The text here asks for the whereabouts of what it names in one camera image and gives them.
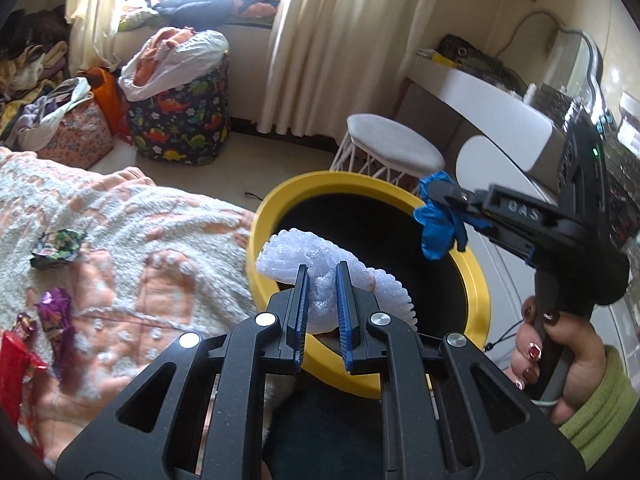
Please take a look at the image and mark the pile of dark clothes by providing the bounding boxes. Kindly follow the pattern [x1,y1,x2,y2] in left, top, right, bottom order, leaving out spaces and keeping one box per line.
[0,7,72,126]

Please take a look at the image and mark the orange white patterned blanket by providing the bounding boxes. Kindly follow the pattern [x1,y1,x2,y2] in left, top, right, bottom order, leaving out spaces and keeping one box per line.
[0,147,262,467]

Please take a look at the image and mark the cream curtain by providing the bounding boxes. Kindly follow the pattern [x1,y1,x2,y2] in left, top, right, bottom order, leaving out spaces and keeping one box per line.
[67,0,152,77]
[257,0,507,137]

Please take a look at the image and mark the white round stool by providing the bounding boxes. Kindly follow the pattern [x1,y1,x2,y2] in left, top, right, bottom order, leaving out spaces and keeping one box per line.
[330,114,447,197]

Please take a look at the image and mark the orange plastic bag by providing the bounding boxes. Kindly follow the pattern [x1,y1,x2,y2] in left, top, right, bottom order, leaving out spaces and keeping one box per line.
[85,67,133,144]

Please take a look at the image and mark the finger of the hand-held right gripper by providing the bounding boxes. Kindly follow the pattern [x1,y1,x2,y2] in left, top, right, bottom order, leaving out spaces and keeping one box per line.
[439,202,489,234]
[429,181,494,212]

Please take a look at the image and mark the pink floral fabric bag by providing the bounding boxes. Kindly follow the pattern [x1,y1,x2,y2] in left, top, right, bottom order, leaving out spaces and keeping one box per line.
[37,97,116,171]

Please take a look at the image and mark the red snack packet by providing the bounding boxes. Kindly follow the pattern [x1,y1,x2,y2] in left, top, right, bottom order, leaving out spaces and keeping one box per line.
[0,332,49,442]

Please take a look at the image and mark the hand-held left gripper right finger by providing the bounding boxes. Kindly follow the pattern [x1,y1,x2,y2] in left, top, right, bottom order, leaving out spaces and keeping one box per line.
[335,260,586,480]

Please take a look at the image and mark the person's right hand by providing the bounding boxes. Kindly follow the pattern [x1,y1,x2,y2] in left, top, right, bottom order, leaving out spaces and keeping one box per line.
[510,297,609,427]

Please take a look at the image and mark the dark handbag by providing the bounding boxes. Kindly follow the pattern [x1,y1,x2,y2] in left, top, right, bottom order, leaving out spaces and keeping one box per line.
[437,34,522,87]

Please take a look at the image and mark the green crumpled wrapper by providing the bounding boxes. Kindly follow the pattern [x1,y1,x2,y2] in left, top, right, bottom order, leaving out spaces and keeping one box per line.
[31,229,84,268]

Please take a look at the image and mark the white vanity desk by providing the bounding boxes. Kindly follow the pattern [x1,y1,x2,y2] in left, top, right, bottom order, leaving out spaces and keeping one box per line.
[400,55,572,196]

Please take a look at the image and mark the yellow round bin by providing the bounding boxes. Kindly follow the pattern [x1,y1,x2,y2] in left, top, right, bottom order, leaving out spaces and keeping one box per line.
[247,171,492,401]

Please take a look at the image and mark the white drawer cabinet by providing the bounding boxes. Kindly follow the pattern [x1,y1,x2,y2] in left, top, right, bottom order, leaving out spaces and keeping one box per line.
[457,135,640,361]

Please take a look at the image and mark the white bag with orange clothes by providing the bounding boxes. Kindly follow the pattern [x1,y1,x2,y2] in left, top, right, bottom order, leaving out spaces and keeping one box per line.
[119,27,231,103]

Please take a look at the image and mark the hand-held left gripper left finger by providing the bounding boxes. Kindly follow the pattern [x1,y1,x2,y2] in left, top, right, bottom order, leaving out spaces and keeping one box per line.
[55,264,313,480]

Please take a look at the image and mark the clothes heap on windowsill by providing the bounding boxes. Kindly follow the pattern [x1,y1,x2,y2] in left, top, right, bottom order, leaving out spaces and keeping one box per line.
[120,0,287,30]

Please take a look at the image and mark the white and purple cloth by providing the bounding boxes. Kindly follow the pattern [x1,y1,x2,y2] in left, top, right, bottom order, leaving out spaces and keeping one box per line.
[12,77,94,152]

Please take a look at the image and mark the clear cosmetics organizer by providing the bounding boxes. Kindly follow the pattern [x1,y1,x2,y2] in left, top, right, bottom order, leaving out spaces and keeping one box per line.
[524,82,577,127]

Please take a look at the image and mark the dark teal pants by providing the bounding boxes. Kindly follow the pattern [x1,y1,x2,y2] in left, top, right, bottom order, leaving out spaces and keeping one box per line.
[264,379,392,480]

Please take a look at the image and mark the blue wrapper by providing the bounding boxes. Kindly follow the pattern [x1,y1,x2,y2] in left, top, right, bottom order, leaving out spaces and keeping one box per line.
[413,171,469,262]

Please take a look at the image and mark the purple snack wrapper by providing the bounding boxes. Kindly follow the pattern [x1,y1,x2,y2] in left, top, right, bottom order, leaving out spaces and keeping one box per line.
[36,288,77,377]

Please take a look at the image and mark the dark red candy wrapper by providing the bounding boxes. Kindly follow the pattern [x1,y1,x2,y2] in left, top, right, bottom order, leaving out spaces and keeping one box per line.
[12,312,39,347]

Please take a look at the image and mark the person's green sleeved forearm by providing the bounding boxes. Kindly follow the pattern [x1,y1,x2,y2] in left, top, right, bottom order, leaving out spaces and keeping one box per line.
[557,345,640,467]

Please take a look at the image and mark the white foam fruit net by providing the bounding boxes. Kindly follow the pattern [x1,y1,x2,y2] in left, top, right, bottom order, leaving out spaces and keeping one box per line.
[256,230,419,335]

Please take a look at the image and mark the dinosaur print fabric basket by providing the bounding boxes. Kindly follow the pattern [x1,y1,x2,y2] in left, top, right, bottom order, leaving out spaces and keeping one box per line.
[125,55,232,166]

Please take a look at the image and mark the wavy framed vanity mirror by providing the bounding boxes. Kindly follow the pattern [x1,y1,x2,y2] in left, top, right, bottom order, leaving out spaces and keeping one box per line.
[549,29,607,113]

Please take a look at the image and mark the grey wall cable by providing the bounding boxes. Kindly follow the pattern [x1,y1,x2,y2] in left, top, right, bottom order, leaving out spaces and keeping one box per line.
[507,9,568,51]

